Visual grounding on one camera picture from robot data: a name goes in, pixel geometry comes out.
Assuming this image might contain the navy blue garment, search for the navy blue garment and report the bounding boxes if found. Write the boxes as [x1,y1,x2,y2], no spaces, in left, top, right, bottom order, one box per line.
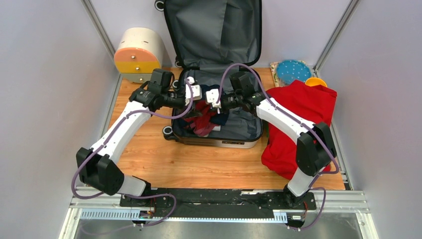
[196,85,229,126]

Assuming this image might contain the pink ribbed garment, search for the pink ribbed garment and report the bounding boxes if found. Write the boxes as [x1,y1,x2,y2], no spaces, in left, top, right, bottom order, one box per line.
[184,103,220,137]

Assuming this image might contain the astronaut print suitcase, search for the astronaut print suitcase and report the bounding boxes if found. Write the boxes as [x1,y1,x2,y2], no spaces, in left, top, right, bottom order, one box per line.
[155,0,263,148]

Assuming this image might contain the red garment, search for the red garment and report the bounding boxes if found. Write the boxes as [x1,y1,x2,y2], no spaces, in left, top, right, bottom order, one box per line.
[261,80,337,180]

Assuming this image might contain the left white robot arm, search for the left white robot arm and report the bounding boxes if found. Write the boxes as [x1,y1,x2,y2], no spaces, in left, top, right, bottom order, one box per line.
[71,69,201,207]

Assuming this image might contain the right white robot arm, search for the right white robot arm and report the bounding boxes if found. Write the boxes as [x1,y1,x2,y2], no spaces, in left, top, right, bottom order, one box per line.
[215,72,337,209]

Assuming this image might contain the teal dotted plate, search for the teal dotted plate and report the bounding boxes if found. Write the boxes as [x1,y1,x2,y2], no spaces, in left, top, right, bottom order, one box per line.
[276,59,312,85]

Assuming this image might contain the cream mini drawer cabinet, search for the cream mini drawer cabinet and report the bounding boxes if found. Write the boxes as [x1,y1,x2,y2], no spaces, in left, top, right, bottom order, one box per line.
[113,27,165,84]

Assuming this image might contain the orange bowl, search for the orange bowl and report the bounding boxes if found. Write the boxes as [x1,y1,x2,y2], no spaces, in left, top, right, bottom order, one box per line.
[305,77,328,88]

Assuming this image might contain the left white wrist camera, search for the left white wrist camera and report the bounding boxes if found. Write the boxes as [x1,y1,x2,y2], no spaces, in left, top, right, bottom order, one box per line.
[185,76,203,106]

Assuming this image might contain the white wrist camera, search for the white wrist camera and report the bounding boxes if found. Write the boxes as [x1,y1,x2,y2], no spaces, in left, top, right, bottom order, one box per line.
[206,89,221,109]
[185,76,203,106]

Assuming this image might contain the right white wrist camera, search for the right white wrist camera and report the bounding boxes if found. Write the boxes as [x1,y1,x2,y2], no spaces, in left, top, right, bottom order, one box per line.
[206,89,221,109]

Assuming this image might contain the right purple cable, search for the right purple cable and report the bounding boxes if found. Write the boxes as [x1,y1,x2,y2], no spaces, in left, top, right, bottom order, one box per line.
[217,63,340,231]

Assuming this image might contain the purple cable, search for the purple cable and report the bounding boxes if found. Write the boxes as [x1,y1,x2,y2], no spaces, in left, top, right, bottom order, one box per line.
[72,77,177,228]
[217,63,340,231]

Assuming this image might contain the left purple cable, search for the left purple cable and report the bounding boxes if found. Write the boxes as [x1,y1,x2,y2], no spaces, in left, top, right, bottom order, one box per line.
[72,77,177,228]

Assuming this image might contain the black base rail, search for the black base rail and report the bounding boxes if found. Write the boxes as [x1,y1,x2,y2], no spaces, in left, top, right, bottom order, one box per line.
[119,188,317,219]

